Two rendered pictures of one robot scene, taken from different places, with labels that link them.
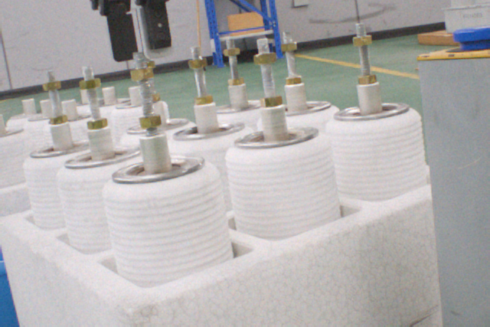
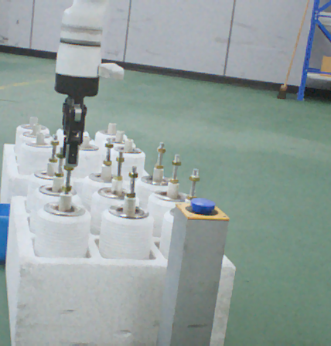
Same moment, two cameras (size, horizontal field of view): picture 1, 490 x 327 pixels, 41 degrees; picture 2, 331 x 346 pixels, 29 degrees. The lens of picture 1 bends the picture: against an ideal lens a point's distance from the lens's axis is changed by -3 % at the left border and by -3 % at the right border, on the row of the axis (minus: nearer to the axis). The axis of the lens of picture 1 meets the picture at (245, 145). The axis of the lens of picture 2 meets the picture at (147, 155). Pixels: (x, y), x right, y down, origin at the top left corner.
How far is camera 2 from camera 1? 66 cm
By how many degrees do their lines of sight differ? 17
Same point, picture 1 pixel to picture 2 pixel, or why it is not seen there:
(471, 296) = (165, 316)
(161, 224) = (52, 233)
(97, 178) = (46, 200)
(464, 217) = (170, 280)
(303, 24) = not seen: outside the picture
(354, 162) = (166, 235)
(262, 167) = (110, 223)
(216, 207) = (79, 234)
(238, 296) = (70, 274)
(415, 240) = not seen: hidden behind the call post
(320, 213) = (130, 253)
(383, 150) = not seen: hidden behind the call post
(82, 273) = (21, 239)
